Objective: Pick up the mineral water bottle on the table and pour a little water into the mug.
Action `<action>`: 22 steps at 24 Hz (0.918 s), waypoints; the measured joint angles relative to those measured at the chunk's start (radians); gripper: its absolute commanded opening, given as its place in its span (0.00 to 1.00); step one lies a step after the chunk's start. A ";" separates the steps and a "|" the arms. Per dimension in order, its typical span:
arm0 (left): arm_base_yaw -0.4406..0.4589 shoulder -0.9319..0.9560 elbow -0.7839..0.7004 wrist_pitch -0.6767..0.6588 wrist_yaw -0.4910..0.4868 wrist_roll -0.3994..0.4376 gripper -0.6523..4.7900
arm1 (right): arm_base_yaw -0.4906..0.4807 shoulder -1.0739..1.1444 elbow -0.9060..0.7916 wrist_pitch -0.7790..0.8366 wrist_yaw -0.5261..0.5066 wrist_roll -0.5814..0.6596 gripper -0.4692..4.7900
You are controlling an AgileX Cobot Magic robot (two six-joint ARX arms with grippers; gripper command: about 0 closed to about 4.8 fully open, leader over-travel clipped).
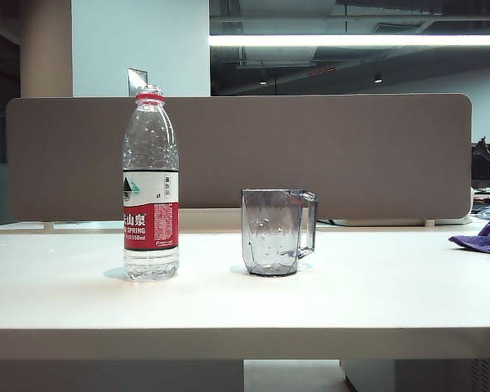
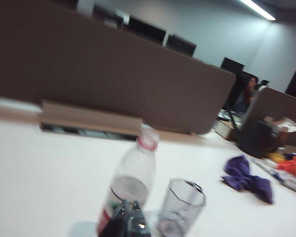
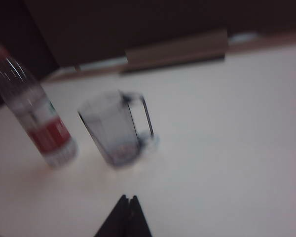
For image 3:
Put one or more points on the red label mineral water bottle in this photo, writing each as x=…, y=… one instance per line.
x=51, y=133

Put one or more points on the transparent grey plastic mug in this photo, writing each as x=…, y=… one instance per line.
x=106, y=128

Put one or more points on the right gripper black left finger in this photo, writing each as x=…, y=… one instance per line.
x=118, y=222

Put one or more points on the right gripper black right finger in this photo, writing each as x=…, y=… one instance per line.
x=138, y=222

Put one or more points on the brown desk partition panel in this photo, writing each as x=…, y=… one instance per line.
x=138, y=24

